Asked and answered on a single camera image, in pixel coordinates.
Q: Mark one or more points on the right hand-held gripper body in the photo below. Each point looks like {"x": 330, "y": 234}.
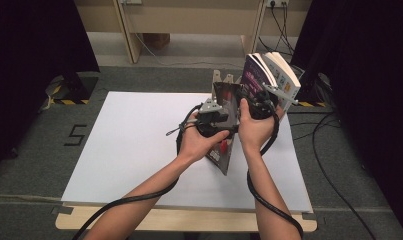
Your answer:
{"x": 260, "y": 106}

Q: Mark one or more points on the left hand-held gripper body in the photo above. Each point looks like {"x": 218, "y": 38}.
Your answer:
{"x": 212, "y": 121}

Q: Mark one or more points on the dark brown glossy book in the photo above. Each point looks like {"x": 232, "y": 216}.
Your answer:
{"x": 227, "y": 96}

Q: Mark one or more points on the white book with picture grid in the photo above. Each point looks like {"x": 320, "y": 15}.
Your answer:
{"x": 287, "y": 80}

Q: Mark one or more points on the wooden expandable book rack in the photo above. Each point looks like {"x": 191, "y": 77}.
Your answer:
{"x": 216, "y": 76}

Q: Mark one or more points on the person's right hand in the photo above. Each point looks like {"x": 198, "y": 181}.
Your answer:
{"x": 255, "y": 133}

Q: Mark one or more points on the person's left hand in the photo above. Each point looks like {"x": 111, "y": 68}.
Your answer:
{"x": 195, "y": 146}

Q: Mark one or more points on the black stand base striped tape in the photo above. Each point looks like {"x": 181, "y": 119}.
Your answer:
{"x": 314, "y": 93}
{"x": 77, "y": 88}

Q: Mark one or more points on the beige wooden desk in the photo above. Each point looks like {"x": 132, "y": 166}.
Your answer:
{"x": 195, "y": 16}

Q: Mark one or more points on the light wooden table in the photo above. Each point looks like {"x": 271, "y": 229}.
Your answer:
{"x": 205, "y": 222}

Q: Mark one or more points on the black curtain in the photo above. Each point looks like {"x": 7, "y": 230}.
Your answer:
{"x": 29, "y": 66}
{"x": 365, "y": 83}

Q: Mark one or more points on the white power strip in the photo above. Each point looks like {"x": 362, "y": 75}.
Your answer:
{"x": 131, "y": 1}

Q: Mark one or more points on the white wall socket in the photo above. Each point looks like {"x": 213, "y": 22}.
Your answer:
{"x": 277, "y": 2}

